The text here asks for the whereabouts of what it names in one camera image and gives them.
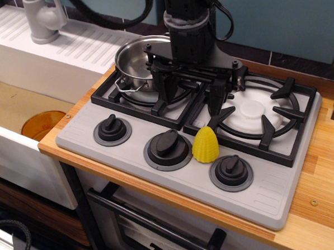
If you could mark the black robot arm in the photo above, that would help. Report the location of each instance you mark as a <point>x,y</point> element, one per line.
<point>192,9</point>

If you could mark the black stove knob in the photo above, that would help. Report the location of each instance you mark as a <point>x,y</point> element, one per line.
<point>231,173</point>
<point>168,151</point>
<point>112,131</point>

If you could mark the grey toy stove top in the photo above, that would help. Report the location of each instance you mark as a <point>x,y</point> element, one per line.
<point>266,202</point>

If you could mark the oven door with black handle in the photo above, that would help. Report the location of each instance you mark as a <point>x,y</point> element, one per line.
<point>105,199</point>

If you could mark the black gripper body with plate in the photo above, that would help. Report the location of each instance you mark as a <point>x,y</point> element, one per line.
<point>193,47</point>

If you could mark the black left burner grate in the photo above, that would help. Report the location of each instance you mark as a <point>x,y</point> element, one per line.
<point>114,94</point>

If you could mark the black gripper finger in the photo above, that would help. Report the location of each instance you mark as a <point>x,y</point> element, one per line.
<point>217,95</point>
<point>166,83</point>

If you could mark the black middle stove knob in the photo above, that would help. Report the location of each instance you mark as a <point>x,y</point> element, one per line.
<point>168,151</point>

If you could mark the grey toy faucet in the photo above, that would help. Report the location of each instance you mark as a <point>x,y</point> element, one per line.
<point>45,22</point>

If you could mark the white toy sink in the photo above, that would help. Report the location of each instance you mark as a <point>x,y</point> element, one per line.
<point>37,78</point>

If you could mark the black burner grate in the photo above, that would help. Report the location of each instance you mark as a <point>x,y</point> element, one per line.
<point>114,94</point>
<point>266,120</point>

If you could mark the orange plastic bowl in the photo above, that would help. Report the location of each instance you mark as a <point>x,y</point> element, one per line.
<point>39,125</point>

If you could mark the black left stove knob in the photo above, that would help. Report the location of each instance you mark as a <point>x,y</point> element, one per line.
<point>112,131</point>

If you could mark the black right burner grate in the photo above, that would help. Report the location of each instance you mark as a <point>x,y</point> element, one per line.
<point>266,120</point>

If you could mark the yellow toy corn cob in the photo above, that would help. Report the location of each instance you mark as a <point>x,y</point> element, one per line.
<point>205,146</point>

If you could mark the black right stove knob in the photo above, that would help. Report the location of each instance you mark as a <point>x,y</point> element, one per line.
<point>231,173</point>

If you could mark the white right burner plate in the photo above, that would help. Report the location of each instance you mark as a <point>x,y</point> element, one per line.
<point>250,106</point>

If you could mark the stainless steel pot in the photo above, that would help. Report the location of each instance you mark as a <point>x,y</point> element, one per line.
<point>131,61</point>

